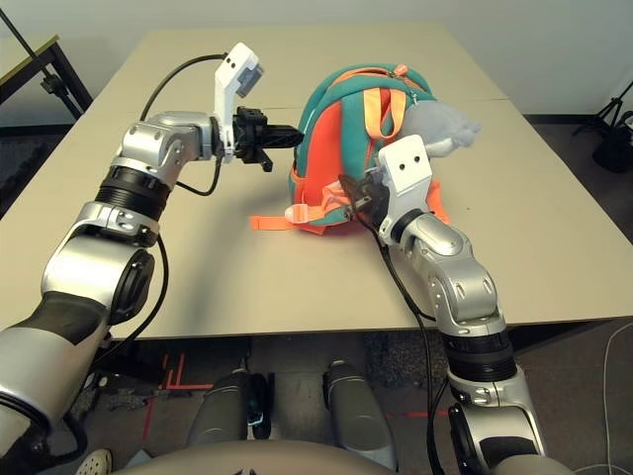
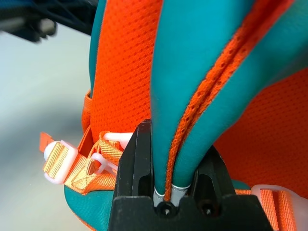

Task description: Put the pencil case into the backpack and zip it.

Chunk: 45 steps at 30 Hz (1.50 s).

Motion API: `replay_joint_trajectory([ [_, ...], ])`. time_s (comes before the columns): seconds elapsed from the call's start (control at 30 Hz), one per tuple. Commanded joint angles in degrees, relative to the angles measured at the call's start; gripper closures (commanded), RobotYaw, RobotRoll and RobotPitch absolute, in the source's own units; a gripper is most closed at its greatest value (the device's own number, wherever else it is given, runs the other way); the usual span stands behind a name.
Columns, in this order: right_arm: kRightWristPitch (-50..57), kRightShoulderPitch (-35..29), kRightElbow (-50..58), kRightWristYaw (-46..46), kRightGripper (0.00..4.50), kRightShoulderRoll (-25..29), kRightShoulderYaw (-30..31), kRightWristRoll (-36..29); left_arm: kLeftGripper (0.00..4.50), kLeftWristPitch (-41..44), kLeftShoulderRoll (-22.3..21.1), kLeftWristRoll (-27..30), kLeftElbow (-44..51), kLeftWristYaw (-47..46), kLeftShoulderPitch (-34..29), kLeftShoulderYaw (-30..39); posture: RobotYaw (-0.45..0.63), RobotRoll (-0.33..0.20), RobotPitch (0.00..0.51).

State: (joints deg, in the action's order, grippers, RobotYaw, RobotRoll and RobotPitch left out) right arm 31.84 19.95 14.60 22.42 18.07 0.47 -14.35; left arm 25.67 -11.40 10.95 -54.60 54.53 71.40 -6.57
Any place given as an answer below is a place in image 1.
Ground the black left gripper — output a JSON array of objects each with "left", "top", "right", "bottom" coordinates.
[{"left": 230, "top": 105, "right": 304, "bottom": 173}]

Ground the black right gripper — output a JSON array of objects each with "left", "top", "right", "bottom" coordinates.
[{"left": 338, "top": 171, "right": 393, "bottom": 229}]

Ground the orange and teal backpack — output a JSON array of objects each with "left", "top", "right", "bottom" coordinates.
[{"left": 248, "top": 62, "right": 451, "bottom": 236}]

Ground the grey plush toy pendant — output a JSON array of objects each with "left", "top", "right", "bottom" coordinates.
[{"left": 405, "top": 101, "right": 483, "bottom": 159}]

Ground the grey robot right leg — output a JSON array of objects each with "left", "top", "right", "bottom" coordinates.
[{"left": 323, "top": 359, "right": 398, "bottom": 471}]

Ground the grey robot leg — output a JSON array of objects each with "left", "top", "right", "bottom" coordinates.
[
  {"left": 190, "top": 370, "right": 249, "bottom": 446},
  {"left": 323, "top": 359, "right": 398, "bottom": 471}
]

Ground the black framed side table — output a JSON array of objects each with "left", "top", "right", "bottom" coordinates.
[{"left": 0, "top": 8, "right": 95, "bottom": 121}]

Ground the teal and black shoe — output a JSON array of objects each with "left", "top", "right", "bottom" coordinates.
[{"left": 245, "top": 373, "right": 276, "bottom": 439}]

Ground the grey robot left leg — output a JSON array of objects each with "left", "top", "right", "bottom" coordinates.
[{"left": 190, "top": 370, "right": 249, "bottom": 446}]

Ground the black tripod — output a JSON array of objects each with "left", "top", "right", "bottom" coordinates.
[{"left": 573, "top": 81, "right": 633, "bottom": 172}]

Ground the dark grey floor mat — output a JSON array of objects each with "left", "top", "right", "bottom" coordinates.
[{"left": 0, "top": 136, "right": 46, "bottom": 200}]

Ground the beige robot torso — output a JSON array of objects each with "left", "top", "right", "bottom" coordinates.
[{"left": 116, "top": 439, "right": 411, "bottom": 475}]

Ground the white perforated clog shoe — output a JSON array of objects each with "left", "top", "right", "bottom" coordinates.
[{"left": 80, "top": 447, "right": 113, "bottom": 475}]

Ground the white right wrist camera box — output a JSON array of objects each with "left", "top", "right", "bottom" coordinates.
[{"left": 376, "top": 134, "right": 433, "bottom": 248}]

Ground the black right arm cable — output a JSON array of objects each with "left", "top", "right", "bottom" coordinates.
[{"left": 354, "top": 212, "right": 452, "bottom": 475}]

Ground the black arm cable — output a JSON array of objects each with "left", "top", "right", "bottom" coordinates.
[
  {"left": 354, "top": 212, "right": 452, "bottom": 475},
  {"left": 63, "top": 52, "right": 227, "bottom": 475}
]

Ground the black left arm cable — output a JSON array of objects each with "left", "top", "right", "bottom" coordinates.
[{"left": 63, "top": 52, "right": 227, "bottom": 475}]

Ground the white floor cable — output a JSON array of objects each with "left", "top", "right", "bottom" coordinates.
[{"left": 573, "top": 319, "right": 633, "bottom": 475}]

